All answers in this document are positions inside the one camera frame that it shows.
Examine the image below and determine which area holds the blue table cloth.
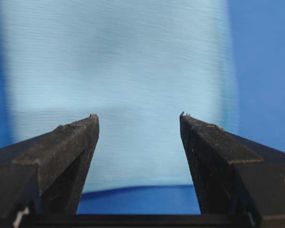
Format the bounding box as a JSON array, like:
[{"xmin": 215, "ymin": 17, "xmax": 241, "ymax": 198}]
[{"xmin": 0, "ymin": 0, "xmax": 285, "ymax": 214}]

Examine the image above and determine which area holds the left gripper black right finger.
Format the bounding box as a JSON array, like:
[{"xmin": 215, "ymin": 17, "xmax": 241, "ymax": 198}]
[{"xmin": 180, "ymin": 114, "xmax": 285, "ymax": 228}]

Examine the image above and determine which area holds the light blue towel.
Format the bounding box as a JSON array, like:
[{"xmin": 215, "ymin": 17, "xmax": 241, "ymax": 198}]
[{"xmin": 0, "ymin": 0, "xmax": 238, "ymax": 192}]

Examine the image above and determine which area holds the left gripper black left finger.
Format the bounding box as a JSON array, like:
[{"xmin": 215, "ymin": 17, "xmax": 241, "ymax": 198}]
[{"xmin": 0, "ymin": 114, "xmax": 99, "ymax": 228}]

